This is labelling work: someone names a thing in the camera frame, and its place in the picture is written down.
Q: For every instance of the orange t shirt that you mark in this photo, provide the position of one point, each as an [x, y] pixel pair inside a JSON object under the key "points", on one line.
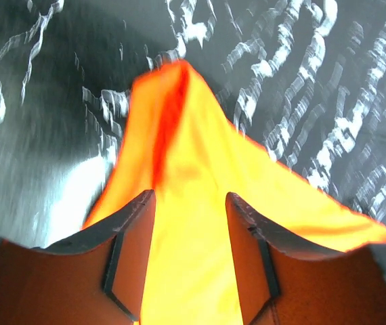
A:
{"points": [[179, 143]]}

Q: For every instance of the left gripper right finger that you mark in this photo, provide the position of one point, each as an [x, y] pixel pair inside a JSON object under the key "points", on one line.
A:
{"points": [[285, 279]]}

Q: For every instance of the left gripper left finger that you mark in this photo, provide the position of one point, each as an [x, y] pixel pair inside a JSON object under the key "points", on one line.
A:
{"points": [[95, 276]]}

